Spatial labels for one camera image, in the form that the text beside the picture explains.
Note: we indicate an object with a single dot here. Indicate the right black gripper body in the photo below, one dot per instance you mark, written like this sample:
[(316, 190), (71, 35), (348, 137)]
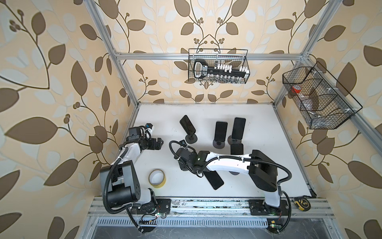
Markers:
[(183, 167)]

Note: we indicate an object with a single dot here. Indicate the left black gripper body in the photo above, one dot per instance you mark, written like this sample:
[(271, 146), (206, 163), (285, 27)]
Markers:
[(148, 144)]

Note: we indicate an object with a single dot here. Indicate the black phone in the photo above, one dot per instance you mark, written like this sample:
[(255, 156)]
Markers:
[(238, 128), (220, 131), (237, 149), (187, 126), (214, 179)]

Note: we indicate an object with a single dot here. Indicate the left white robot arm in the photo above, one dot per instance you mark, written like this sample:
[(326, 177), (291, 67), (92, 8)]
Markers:
[(120, 187)]

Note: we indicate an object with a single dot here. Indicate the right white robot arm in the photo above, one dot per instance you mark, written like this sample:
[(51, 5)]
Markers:
[(264, 172)]

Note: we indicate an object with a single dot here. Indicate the back left phone stand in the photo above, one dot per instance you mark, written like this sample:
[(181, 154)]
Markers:
[(191, 139)]

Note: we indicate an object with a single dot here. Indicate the back middle phone stand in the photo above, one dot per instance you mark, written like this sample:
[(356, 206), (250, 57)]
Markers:
[(218, 144)]

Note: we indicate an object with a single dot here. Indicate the back right phone stand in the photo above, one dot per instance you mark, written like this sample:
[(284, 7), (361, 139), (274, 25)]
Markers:
[(231, 140)]

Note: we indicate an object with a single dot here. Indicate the yellow tape roll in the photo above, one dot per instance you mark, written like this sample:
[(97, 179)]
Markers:
[(157, 178)]

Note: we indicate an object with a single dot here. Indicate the yellow black tape measure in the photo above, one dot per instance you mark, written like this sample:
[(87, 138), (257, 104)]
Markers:
[(302, 204)]

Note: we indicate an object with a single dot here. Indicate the red cap plastic bottle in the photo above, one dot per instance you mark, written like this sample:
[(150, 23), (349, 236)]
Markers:
[(301, 99)]

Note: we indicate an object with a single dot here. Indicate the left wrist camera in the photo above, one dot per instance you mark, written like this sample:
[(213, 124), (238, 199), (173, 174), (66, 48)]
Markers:
[(143, 132)]

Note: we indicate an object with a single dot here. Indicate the black handled tool in basket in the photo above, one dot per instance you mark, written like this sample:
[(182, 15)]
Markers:
[(201, 69)]

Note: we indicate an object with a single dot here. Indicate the back wire basket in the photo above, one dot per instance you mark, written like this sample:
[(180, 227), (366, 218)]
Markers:
[(234, 57)]

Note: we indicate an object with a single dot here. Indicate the side wire basket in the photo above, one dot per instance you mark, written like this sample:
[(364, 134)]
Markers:
[(331, 102)]

